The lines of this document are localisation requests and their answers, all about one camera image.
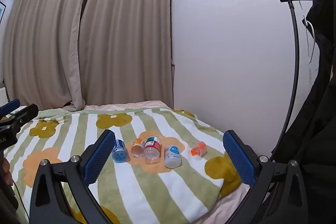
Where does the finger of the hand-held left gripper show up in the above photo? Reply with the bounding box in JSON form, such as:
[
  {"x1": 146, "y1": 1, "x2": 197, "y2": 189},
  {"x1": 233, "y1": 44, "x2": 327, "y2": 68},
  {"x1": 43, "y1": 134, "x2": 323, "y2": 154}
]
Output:
[
  {"x1": 0, "y1": 99, "x2": 20, "y2": 116},
  {"x1": 5, "y1": 104, "x2": 39, "y2": 131}
]

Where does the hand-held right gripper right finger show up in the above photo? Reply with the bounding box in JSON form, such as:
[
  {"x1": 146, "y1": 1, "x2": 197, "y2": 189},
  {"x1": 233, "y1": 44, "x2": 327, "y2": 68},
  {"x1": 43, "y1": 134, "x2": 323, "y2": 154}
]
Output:
[{"x1": 223, "y1": 130, "x2": 308, "y2": 224}]

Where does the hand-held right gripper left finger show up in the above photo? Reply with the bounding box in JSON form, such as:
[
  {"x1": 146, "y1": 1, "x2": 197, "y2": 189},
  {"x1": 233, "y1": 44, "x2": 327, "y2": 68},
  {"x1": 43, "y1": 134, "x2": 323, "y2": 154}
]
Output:
[{"x1": 28, "y1": 130, "x2": 116, "y2": 224}]

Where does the clear cup orange print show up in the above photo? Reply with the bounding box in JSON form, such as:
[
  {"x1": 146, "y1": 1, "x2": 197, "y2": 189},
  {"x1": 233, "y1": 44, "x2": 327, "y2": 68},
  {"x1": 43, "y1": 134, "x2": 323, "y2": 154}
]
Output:
[{"x1": 189, "y1": 141, "x2": 208, "y2": 161}]

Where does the red green label clear cup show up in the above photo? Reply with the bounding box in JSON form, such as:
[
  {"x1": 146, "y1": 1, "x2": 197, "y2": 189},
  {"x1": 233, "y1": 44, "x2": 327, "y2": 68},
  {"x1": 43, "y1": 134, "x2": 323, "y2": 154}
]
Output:
[{"x1": 143, "y1": 136, "x2": 162, "y2": 164}]

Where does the white cup blue label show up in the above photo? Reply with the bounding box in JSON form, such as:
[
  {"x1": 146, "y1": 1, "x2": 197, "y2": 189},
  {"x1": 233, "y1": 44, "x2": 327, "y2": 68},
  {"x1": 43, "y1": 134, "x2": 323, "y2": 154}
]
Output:
[{"x1": 164, "y1": 145, "x2": 182, "y2": 169}]

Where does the person's left hand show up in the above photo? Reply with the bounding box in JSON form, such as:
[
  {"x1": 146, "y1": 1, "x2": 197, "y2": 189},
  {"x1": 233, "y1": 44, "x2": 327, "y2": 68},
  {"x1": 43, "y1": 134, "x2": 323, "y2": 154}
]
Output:
[{"x1": 0, "y1": 157, "x2": 13, "y2": 187}]

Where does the blue plastic bottle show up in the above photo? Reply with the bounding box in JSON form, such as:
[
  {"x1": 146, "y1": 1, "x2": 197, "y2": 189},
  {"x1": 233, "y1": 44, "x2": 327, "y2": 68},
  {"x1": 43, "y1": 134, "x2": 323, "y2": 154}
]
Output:
[{"x1": 112, "y1": 139, "x2": 130, "y2": 164}]

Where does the orange plastic bottle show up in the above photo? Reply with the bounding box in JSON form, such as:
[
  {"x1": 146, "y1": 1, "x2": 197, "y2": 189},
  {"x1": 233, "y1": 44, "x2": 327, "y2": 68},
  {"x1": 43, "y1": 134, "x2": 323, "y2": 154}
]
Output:
[{"x1": 131, "y1": 138, "x2": 146, "y2": 158}]

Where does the green striped floral blanket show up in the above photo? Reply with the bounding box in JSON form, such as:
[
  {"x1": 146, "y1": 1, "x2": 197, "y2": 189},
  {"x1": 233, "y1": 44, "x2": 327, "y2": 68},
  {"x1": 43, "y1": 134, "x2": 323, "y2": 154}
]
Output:
[{"x1": 4, "y1": 106, "x2": 242, "y2": 224}]

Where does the beige curtain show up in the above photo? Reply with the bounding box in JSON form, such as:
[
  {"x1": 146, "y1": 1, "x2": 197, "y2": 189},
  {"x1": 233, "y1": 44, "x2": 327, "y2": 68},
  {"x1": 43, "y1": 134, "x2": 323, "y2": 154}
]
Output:
[
  {"x1": 3, "y1": 0, "x2": 101, "y2": 112},
  {"x1": 70, "y1": 0, "x2": 176, "y2": 112}
]

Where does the black jacket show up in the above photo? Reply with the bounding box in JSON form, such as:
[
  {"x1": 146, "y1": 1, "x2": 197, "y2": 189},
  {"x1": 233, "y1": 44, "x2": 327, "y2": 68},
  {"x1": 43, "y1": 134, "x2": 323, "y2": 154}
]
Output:
[{"x1": 270, "y1": 0, "x2": 336, "y2": 224}]

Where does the black coat rack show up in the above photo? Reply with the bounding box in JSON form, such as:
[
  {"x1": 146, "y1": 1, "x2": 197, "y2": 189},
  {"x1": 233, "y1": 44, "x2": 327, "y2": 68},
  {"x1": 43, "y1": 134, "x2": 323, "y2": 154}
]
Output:
[{"x1": 279, "y1": 0, "x2": 315, "y2": 141}]

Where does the white clothes hanger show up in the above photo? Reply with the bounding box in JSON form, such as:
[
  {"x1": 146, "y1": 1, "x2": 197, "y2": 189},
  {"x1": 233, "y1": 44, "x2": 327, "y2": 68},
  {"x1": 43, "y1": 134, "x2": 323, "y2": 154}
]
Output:
[{"x1": 301, "y1": 14, "x2": 320, "y2": 65}]

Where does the black cable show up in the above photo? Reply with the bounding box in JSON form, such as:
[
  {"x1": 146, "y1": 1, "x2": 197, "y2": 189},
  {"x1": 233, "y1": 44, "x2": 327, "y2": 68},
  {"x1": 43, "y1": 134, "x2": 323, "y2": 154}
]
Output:
[{"x1": 12, "y1": 182, "x2": 30, "y2": 218}]

